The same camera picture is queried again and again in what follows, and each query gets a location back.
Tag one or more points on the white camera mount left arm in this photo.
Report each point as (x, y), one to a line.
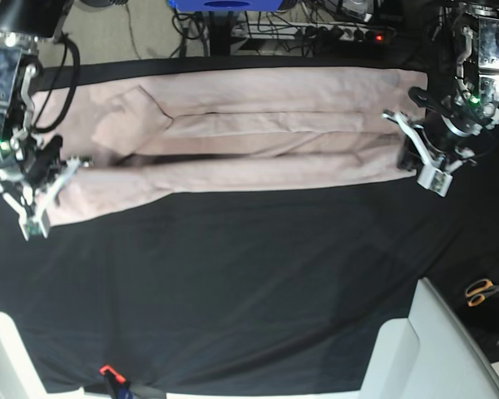
(433, 176)

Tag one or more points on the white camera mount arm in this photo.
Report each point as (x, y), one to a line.
(433, 176)
(31, 207)

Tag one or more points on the white table frame left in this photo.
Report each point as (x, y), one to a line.
(18, 377)

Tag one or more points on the red black clamp bottom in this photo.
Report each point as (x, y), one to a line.
(117, 386)

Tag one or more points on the gripper body left side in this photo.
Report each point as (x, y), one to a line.
(446, 137)

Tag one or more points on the gripper body right side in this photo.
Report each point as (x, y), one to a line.
(30, 165)

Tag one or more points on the white table frame right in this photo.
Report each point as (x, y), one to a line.
(428, 354)

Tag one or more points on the black table cloth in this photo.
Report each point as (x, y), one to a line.
(278, 292)

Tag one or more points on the orange handled scissors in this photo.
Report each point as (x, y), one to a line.
(479, 291)

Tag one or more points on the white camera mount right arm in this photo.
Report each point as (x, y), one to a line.
(31, 207)

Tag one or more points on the pink T-shirt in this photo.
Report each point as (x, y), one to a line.
(241, 130)

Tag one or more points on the blue plastic box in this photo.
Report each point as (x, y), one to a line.
(226, 5)

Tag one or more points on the white table frame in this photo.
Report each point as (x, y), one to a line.
(428, 354)
(18, 377)

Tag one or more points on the white power strip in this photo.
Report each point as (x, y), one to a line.
(345, 32)

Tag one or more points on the black stand pole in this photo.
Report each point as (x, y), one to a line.
(220, 25)

